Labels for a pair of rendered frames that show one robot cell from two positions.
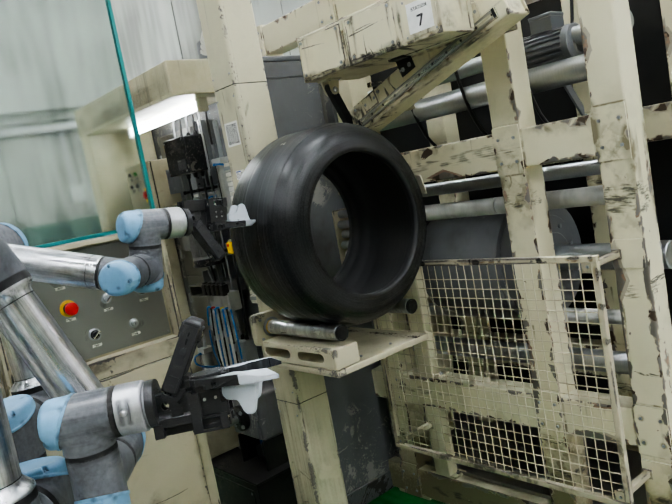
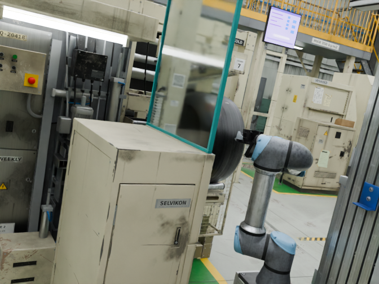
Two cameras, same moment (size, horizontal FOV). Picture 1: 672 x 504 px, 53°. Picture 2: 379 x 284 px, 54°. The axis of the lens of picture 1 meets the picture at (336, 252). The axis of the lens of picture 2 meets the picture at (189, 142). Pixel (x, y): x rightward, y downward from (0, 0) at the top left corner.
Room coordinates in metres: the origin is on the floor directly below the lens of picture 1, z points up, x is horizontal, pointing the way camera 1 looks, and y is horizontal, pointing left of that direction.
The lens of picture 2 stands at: (1.86, 2.37, 1.53)
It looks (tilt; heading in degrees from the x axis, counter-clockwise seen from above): 9 degrees down; 275
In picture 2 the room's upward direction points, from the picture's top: 11 degrees clockwise
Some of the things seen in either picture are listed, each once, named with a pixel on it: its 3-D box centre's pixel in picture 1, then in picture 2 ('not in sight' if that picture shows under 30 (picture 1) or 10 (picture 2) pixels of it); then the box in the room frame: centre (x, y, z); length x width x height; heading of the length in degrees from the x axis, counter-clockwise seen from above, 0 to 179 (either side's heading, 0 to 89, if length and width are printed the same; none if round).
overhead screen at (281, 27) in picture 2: not in sight; (281, 28); (1.34, -3.84, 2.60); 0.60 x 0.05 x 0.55; 29
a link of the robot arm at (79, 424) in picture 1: (83, 420); not in sight; (0.97, 0.41, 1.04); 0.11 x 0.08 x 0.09; 94
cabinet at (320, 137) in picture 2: not in sight; (318, 156); (0.15, -4.47, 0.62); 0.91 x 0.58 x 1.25; 29
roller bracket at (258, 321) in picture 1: (304, 314); not in sight; (2.18, 0.14, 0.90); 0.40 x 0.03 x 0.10; 129
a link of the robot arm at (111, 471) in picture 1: (101, 477); not in sight; (0.99, 0.41, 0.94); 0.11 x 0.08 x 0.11; 4
